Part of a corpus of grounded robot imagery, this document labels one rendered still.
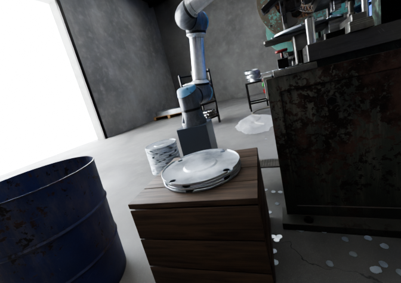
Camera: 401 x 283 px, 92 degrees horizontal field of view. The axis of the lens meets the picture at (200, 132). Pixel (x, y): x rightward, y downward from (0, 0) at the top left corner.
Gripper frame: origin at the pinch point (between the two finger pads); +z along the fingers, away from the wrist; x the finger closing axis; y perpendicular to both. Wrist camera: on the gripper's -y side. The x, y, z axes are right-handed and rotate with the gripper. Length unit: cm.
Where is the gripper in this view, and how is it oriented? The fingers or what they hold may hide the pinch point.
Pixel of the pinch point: (285, 33)
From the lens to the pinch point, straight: 107.5
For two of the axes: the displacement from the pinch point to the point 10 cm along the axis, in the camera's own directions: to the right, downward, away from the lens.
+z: 2.2, 9.5, 2.1
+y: 9.0, -1.2, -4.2
